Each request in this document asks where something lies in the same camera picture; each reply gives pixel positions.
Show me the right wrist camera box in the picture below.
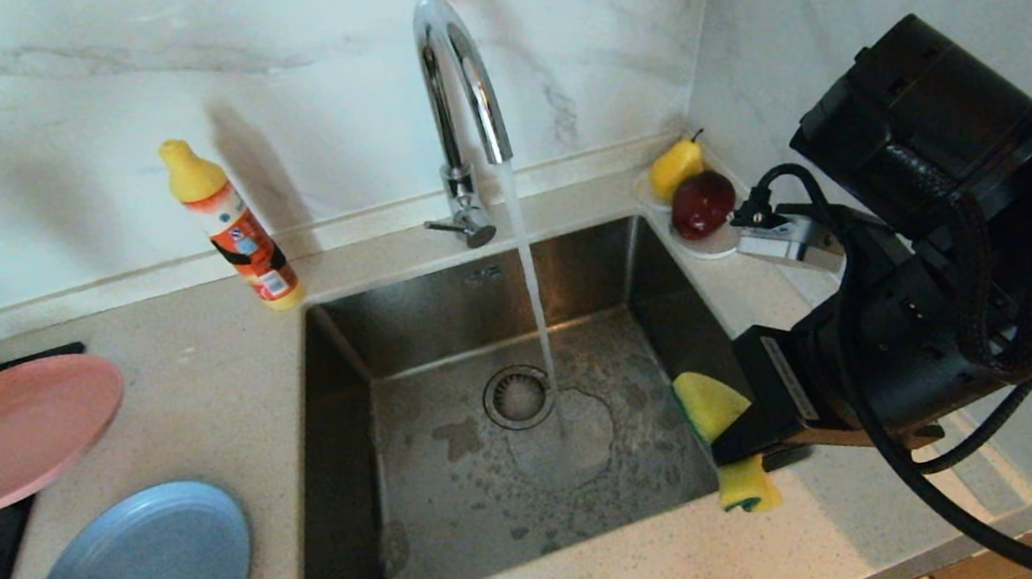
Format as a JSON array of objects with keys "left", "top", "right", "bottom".
[{"left": 734, "top": 206, "right": 848, "bottom": 286}]

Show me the yellow pear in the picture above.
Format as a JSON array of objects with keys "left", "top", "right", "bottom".
[{"left": 642, "top": 128, "right": 712, "bottom": 205}]

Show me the metal sink drain strainer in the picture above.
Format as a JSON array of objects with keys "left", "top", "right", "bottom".
[{"left": 479, "top": 360, "right": 560, "bottom": 434}]

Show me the stainless steel sink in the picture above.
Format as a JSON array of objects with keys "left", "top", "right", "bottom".
[{"left": 253, "top": 195, "right": 830, "bottom": 579}]

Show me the chrome gooseneck faucet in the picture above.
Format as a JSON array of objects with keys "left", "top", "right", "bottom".
[{"left": 393, "top": 0, "right": 527, "bottom": 255}]

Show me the thick black braided hose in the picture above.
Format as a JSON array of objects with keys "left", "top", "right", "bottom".
[{"left": 870, "top": 126, "right": 1032, "bottom": 477}]

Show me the orange dish soap bottle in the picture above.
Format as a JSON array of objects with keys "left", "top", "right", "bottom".
[{"left": 157, "top": 124, "right": 307, "bottom": 324}]

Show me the thick smooth black cable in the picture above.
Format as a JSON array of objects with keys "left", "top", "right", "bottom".
[{"left": 727, "top": 129, "right": 1032, "bottom": 579}]

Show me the yellow sponge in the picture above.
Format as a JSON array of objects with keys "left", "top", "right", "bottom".
[{"left": 671, "top": 361, "right": 783, "bottom": 521}]

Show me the dark red apple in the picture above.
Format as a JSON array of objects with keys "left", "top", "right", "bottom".
[{"left": 663, "top": 167, "right": 740, "bottom": 244}]

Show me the pink plate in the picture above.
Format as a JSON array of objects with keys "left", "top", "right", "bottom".
[{"left": 0, "top": 347, "right": 140, "bottom": 514}]

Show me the small white dish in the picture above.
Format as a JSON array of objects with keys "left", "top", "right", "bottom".
[{"left": 629, "top": 158, "right": 750, "bottom": 271}]

